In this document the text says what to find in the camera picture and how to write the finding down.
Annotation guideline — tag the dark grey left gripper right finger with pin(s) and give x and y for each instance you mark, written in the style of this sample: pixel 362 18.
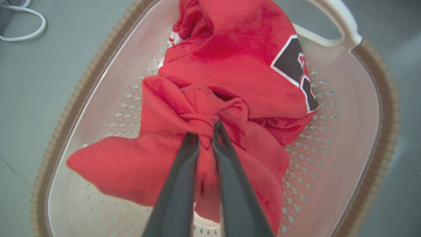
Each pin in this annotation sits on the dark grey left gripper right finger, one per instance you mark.
pixel 236 197

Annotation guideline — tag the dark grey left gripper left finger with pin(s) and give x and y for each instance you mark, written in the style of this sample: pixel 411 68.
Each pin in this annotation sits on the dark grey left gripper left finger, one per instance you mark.
pixel 176 191

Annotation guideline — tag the red plush toy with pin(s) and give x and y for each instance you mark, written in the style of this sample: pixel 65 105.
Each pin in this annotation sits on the red plush toy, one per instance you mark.
pixel 230 65

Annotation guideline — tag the cream perforated laundry basket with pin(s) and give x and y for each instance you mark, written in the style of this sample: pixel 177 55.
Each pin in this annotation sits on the cream perforated laundry basket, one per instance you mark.
pixel 355 115

